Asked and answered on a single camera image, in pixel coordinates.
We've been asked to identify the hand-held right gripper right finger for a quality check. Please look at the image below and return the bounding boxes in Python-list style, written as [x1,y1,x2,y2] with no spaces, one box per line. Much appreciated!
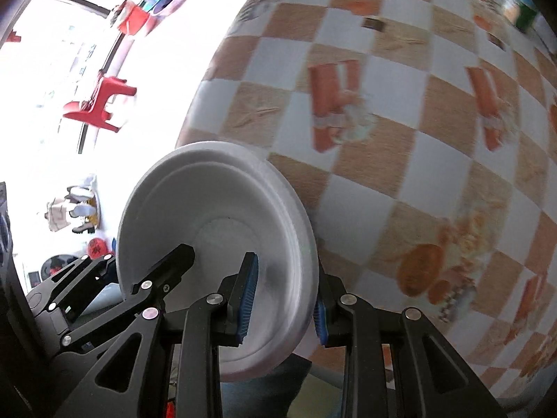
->
[312,265,508,418]

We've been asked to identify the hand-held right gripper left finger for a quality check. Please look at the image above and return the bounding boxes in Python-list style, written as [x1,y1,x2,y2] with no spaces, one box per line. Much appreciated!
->
[56,251,259,418]

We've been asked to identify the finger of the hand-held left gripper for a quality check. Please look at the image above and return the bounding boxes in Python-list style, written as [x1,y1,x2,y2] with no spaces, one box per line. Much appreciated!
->
[25,257,119,319]
[58,244,196,354]

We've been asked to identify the person's blue jeans leg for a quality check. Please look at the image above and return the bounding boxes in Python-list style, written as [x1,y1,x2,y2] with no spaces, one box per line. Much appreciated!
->
[221,353,312,418]

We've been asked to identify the green box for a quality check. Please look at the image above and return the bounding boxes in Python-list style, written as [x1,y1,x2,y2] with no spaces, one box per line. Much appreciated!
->
[500,0,539,32]

